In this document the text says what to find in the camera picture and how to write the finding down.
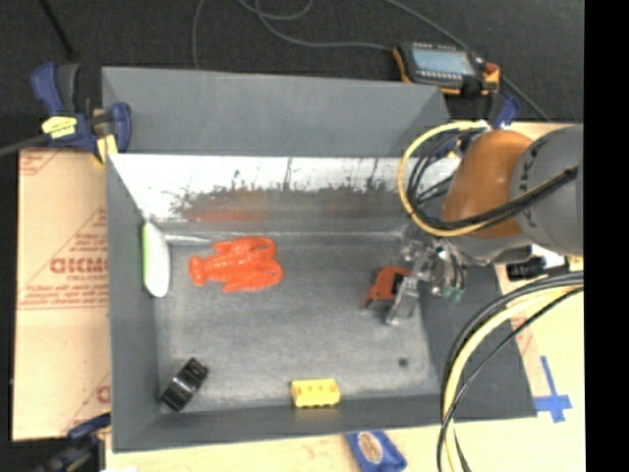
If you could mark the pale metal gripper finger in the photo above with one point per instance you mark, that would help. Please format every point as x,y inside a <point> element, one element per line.
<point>402,304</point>

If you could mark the orange and black toy tool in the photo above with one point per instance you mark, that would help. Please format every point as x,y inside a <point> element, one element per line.
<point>384,287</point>

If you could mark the grey metal bin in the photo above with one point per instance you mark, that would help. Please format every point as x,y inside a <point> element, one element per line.
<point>295,332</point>

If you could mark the yellow toy brick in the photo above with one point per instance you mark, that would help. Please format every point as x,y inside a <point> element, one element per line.
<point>315,393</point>

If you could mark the orange toy lobster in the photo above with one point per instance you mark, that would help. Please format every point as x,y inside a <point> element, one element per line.
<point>241,266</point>

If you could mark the white and green oblong object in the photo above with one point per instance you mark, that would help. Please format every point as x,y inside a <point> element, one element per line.
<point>156,263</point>

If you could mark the brown cardboard board, red print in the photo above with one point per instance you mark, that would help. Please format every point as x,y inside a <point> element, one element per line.
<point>59,283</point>

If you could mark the black cylinder on white bracket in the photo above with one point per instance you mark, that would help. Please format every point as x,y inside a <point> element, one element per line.
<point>527,268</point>

